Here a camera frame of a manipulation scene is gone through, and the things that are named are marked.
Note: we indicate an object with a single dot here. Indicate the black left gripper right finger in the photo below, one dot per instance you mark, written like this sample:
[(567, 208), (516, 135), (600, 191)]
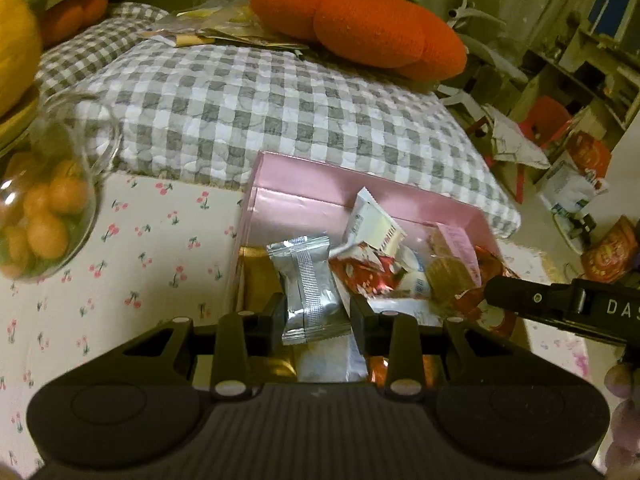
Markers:
[(396, 337)]

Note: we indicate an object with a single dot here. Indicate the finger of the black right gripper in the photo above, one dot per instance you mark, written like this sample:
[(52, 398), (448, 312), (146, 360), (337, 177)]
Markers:
[(539, 302)]

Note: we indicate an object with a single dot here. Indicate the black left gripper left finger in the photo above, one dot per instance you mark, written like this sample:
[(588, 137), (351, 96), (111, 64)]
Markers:
[(245, 352)]

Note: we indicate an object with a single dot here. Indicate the orange red snack packet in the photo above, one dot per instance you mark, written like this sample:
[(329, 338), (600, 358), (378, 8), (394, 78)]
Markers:
[(435, 343)]

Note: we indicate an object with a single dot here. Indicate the gold foil snack bar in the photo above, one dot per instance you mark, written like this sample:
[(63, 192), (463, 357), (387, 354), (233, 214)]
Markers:
[(260, 301)]

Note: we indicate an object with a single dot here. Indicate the white silver snack packet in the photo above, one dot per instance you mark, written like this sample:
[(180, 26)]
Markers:
[(314, 309)]

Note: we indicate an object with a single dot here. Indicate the clear wafer biscuit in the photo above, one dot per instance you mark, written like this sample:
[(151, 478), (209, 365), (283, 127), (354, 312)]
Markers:
[(448, 278)]

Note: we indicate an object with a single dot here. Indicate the small white snack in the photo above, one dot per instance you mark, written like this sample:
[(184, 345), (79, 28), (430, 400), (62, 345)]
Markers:
[(370, 224)]

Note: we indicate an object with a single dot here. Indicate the red gift bag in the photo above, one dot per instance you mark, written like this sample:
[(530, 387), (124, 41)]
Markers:
[(612, 257)]

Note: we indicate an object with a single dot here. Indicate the white blue snack packet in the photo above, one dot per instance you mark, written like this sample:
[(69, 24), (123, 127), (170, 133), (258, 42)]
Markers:
[(413, 282)]

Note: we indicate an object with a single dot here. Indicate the cherry print cloth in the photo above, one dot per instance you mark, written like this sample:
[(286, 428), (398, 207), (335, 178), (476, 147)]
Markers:
[(158, 250)]

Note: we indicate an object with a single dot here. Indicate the silver box with pink interior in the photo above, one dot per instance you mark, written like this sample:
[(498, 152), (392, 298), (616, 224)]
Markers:
[(288, 197)]

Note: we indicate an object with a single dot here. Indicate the red plastic stool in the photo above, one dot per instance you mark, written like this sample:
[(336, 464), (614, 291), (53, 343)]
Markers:
[(546, 122)]

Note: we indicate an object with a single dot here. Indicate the grey white checkered cushion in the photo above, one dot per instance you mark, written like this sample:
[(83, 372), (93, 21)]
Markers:
[(203, 114)]

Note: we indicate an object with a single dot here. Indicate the glass jar with kumquats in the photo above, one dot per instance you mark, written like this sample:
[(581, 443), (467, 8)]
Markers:
[(50, 169)]

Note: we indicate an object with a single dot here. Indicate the red orange plush pillow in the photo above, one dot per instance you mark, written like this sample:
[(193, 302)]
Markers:
[(394, 35)]

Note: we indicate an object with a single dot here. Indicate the small red plush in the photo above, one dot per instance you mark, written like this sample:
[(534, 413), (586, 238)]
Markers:
[(69, 17)]

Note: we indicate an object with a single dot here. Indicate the large orange fruit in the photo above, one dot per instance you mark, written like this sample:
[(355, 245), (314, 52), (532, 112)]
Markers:
[(21, 48)]

